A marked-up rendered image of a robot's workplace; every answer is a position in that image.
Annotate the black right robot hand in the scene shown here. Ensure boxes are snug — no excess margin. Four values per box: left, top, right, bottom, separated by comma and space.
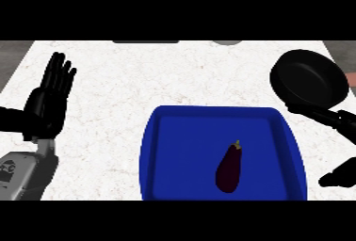
318, 109, 356, 188

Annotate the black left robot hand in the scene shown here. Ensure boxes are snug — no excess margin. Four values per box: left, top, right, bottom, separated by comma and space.
0, 51, 78, 143

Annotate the dark purple eggplant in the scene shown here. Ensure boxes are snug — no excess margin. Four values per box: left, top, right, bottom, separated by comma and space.
214, 139, 243, 194

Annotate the blue plastic tray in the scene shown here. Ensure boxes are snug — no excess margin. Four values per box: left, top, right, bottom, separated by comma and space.
138, 104, 308, 201

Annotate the pink object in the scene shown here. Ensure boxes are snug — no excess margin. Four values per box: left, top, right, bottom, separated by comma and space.
344, 72, 356, 88

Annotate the black frying pan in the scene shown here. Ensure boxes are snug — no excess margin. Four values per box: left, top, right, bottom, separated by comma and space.
268, 49, 349, 127

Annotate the grey round object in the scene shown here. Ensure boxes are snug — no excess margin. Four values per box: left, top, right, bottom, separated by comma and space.
211, 40, 243, 47

